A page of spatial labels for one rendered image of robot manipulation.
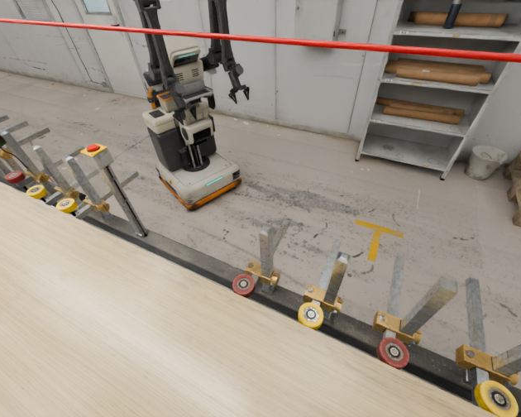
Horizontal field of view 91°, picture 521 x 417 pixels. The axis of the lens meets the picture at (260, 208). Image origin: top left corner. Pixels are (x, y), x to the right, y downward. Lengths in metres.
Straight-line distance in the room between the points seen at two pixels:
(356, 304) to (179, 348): 1.36
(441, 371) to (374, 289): 0.98
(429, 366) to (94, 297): 1.19
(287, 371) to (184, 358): 0.30
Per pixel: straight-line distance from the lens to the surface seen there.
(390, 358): 0.92
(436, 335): 2.09
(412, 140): 3.49
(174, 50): 1.94
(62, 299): 1.18
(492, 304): 2.41
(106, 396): 0.96
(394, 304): 1.06
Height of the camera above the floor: 1.73
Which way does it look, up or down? 45 degrees down
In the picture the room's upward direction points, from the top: 3 degrees counter-clockwise
